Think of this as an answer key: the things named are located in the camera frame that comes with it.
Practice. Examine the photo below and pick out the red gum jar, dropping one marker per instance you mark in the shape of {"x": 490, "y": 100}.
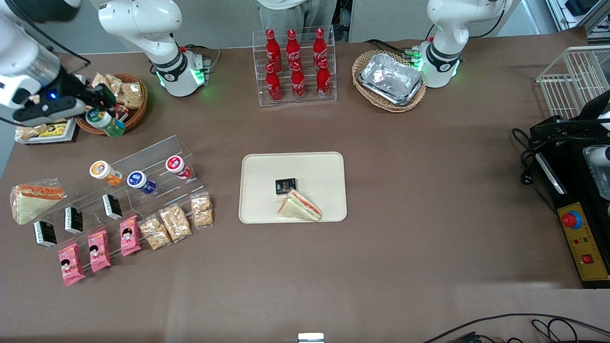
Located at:
{"x": 176, "y": 165}

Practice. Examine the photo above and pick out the clear acrylic stepped stand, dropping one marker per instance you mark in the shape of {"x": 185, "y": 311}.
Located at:
{"x": 157, "y": 152}

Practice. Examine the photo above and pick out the yellow snack packet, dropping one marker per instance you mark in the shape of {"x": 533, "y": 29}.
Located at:
{"x": 53, "y": 128}

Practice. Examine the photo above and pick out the green gum jar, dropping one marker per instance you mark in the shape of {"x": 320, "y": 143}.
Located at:
{"x": 108, "y": 124}

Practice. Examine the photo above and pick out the clear snack packet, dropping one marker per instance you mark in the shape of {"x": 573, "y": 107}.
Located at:
{"x": 28, "y": 132}

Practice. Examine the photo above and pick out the wicker snack basket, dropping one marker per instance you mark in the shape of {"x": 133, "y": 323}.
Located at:
{"x": 136, "y": 116}

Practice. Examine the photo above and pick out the clear plastic container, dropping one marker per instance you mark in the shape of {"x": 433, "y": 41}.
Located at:
{"x": 598, "y": 176}

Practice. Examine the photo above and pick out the stacked foil containers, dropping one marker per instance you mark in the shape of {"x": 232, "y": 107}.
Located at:
{"x": 391, "y": 78}

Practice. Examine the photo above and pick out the pink cartoon snack packet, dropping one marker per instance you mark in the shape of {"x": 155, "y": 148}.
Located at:
{"x": 71, "y": 264}
{"x": 99, "y": 251}
{"x": 129, "y": 236}

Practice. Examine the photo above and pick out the beige plastic tray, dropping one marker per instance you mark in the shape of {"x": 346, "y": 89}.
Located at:
{"x": 267, "y": 190}

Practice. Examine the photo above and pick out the small grey white device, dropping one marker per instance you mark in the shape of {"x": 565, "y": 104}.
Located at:
{"x": 310, "y": 338}

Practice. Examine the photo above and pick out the black Face packet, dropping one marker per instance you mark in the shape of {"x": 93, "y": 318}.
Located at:
{"x": 285, "y": 185}
{"x": 112, "y": 206}
{"x": 45, "y": 233}
{"x": 73, "y": 219}

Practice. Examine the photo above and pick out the dark cartoon snack packet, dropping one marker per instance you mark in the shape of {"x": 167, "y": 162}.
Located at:
{"x": 120, "y": 110}

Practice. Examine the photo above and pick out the blue gum jar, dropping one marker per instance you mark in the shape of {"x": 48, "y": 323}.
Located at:
{"x": 138, "y": 180}

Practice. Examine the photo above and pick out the red cola bottle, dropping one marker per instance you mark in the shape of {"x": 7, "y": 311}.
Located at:
{"x": 271, "y": 47}
{"x": 323, "y": 81}
{"x": 320, "y": 47}
{"x": 293, "y": 47}
{"x": 273, "y": 85}
{"x": 298, "y": 83}

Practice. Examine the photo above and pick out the metal shelf rack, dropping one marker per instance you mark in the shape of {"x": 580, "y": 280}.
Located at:
{"x": 595, "y": 19}

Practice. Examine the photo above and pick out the black sealing machine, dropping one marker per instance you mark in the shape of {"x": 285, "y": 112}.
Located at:
{"x": 567, "y": 190}

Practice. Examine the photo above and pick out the wicker basket with foil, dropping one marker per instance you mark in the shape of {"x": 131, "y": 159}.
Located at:
{"x": 405, "y": 107}

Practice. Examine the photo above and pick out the small black tray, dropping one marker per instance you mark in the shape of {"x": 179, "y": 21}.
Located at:
{"x": 66, "y": 138}

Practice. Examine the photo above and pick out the orange gum jar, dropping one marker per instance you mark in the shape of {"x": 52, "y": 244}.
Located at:
{"x": 102, "y": 170}

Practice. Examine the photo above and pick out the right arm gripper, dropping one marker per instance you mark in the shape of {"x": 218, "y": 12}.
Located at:
{"x": 77, "y": 91}

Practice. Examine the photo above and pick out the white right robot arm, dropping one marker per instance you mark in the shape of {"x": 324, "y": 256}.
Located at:
{"x": 143, "y": 24}

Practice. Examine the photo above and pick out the clear rice cracker packet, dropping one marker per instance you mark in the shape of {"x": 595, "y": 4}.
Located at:
{"x": 202, "y": 210}
{"x": 155, "y": 232}
{"x": 175, "y": 223}
{"x": 101, "y": 80}
{"x": 131, "y": 95}

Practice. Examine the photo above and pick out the wrapped triangle sandwich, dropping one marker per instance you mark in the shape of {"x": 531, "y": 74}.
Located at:
{"x": 300, "y": 207}
{"x": 31, "y": 205}

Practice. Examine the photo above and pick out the clear acrylic bottle rack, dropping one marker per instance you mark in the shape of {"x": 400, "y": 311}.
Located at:
{"x": 257, "y": 71}

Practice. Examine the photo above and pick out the person in grey clothing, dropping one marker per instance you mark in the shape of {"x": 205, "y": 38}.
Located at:
{"x": 290, "y": 16}

